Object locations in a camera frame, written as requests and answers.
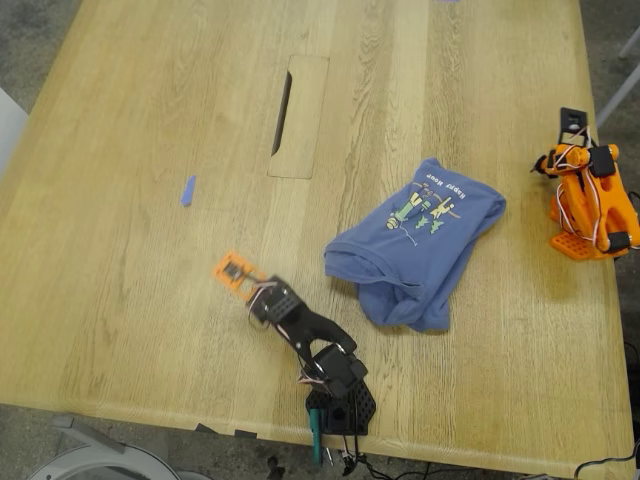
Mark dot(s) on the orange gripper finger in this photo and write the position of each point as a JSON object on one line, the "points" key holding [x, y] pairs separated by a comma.
{"points": [[540, 169], [543, 159]]}

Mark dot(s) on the blue printed T-shirt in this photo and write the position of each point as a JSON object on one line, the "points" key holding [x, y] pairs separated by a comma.
{"points": [[415, 260]]}

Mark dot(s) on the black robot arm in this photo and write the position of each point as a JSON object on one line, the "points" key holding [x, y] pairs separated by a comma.
{"points": [[335, 370]]}

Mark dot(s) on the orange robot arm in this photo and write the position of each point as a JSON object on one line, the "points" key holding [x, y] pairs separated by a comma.
{"points": [[600, 210]]}

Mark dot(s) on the white metal chair legs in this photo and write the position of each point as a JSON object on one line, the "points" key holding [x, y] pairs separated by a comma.
{"points": [[617, 95]]}

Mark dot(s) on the teal table clamp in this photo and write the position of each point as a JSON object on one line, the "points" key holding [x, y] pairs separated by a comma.
{"points": [[315, 435]]}

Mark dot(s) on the blue tape strip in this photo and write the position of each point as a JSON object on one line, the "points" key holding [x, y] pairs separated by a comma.
{"points": [[188, 190]]}

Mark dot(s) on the white grey office chair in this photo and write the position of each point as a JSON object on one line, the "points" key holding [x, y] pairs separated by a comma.
{"points": [[100, 460]]}

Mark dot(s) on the white furniture corner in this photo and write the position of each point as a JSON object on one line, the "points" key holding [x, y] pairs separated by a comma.
{"points": [[10, 130]]}

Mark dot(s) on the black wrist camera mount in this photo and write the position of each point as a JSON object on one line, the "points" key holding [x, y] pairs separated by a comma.
{"points": [[572, 117]]}

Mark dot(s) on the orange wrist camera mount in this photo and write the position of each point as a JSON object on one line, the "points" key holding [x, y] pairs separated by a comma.
{"points": [[231, 270]]}

